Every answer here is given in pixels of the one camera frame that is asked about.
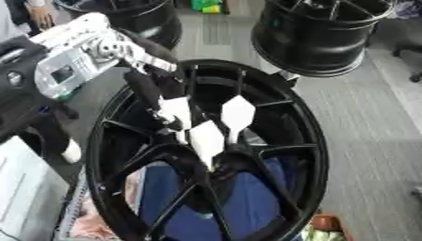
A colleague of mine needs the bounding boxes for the green and yellow box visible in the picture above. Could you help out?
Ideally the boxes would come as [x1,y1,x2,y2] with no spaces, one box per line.
[189,0,228,15]

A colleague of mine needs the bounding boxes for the black spoked wheel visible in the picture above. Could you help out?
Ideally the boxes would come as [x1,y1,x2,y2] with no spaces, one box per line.
[84,58,332,241]

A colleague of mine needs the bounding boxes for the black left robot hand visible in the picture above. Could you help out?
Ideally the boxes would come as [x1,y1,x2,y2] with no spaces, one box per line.
[115,28,195,134]

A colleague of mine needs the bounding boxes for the person's hand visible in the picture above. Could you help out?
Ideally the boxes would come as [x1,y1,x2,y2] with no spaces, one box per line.
[29,6,57,30]

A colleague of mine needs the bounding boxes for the blue cloth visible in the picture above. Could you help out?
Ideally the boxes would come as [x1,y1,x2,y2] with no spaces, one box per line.
[135,155,302,241]

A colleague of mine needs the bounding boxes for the person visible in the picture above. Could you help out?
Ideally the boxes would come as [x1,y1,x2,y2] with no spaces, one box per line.
[0,0,58,41]

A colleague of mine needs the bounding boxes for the white box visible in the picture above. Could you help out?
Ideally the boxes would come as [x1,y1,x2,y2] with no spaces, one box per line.
[0,136,73,241]

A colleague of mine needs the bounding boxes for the brown round object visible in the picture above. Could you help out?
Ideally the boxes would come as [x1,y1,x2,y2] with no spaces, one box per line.
[308,214,345,233]

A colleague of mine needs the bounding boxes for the black wheel rim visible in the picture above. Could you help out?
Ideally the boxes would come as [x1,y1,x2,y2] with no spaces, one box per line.
[53,0,185,51]
[251,0,399,78]

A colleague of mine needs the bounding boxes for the pink cloth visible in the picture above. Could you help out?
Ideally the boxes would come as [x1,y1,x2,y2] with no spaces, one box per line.
[67,166,149,241]

